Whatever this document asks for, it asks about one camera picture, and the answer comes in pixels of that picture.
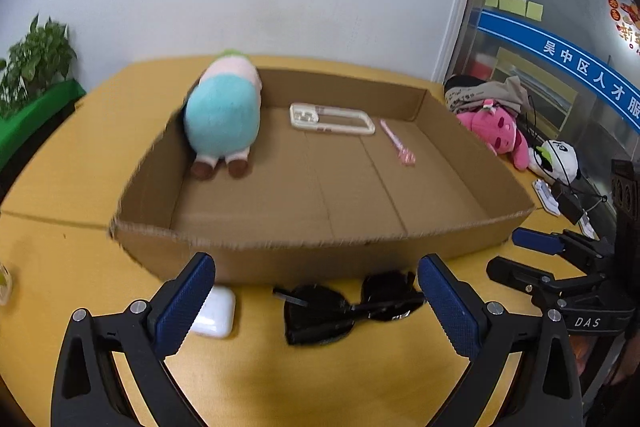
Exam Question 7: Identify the grey folded cloth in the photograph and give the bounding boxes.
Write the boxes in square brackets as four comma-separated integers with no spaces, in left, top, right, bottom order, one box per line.
[444,75,532,118]

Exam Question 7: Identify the pink pen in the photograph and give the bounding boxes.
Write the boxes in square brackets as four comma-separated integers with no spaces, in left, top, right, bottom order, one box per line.
[379,119,418,168]

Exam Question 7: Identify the white earbuds case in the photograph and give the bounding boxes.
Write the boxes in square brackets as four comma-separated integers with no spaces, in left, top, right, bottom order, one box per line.
[191,286,236,338]

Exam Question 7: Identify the small black box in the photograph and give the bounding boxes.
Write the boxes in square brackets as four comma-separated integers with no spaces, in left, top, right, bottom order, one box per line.
[550,182,586,225]

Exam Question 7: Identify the white panda plush toy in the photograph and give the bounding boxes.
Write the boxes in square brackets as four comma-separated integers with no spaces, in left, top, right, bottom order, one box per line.
[530,139,581,186]

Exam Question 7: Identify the black sunglasses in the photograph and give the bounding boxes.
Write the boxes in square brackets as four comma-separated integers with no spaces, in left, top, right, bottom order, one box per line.
[272,270,428,348]

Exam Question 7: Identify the red window decoration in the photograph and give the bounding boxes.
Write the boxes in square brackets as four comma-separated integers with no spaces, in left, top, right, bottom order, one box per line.
[606,0,640,55]

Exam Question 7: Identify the clear plastic item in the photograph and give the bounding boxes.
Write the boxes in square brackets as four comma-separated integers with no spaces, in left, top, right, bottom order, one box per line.
[0,262,13,307]

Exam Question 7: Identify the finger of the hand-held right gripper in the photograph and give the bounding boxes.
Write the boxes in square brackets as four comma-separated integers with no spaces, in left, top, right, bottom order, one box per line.
[486,256,608,308]
[511,228,613,269]

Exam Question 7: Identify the clear white phone case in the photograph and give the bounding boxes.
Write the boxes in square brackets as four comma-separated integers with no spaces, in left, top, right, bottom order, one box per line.
[289,102,376,136]

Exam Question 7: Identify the teal and pink plush toy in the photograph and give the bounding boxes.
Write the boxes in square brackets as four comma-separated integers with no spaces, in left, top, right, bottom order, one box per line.
[182,49,265,182]

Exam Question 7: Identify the green planter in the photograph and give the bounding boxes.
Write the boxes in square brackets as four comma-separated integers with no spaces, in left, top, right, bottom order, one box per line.
[0,79,87,172]

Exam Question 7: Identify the black cable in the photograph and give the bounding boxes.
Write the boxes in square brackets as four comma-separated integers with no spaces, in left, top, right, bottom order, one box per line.
[525,92,608,208]

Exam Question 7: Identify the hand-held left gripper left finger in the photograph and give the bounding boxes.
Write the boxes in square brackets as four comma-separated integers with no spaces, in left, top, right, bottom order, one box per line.
[50,252,217,427]

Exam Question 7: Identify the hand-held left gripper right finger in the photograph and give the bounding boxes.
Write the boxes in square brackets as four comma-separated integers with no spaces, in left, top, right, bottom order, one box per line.
[417,254,583,427]

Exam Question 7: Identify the green potted plant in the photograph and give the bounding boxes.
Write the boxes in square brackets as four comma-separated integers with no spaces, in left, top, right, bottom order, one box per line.
[0,13,78,120]

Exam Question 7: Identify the cardboard box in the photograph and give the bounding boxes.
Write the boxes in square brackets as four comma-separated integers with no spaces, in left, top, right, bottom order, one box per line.
[109,57,537,284]

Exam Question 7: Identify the blue window banner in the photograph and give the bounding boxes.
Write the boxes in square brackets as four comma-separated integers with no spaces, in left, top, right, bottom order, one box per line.
[476,9,640,132]

